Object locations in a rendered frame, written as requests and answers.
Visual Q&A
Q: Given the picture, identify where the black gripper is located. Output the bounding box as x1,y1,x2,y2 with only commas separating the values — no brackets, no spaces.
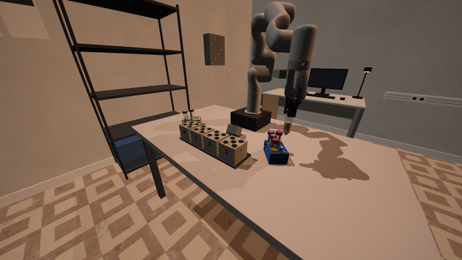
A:
284,70,309,117

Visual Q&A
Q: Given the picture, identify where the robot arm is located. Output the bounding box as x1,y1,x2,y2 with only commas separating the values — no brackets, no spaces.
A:
244,1,318,115

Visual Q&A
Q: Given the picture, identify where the blue tube rack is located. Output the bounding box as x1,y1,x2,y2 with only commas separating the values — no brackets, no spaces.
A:
263,140,289,165

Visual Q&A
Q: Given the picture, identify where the beige bucket adapter with holes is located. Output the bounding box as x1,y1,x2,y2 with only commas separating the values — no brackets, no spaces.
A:
190,125,215,149
219,135,248,166
203,130,230,157
179,121,202,142

